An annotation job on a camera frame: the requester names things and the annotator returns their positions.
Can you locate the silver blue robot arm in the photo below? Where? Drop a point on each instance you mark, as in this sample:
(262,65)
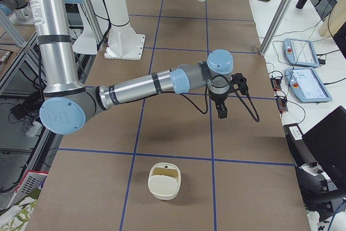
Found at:
(69,104)

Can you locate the cream lidded bin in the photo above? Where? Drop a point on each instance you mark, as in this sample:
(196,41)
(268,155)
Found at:
(164,181)

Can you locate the teach pendant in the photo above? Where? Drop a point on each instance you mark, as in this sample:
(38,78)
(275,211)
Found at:
(306,85)
(300,53)

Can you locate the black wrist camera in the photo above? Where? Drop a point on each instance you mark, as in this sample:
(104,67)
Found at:
(239,83)

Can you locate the orange terminal block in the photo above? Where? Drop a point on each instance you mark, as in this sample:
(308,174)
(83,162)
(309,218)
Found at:
(280,96)

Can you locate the aluminium frame post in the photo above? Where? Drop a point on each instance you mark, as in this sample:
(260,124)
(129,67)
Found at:
(275,24)

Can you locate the white pedestal column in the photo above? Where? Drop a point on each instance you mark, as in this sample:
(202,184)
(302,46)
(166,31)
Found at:
(123,42)

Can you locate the black office chair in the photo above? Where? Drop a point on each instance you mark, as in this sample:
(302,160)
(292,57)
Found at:
(319,157)

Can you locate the white plastic basket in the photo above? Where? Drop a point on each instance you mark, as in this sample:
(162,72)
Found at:
(31,180)

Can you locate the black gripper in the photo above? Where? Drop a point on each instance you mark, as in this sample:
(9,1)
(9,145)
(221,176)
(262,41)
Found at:
(218,98)

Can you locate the lower teach pendant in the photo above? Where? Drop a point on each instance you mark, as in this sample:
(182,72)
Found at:
(306,85)

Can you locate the upper teach pendant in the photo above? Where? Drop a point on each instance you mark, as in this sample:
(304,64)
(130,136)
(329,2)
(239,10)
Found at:
(300,53)

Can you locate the green patterned cloth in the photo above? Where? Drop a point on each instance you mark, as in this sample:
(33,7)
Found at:
(18,216)

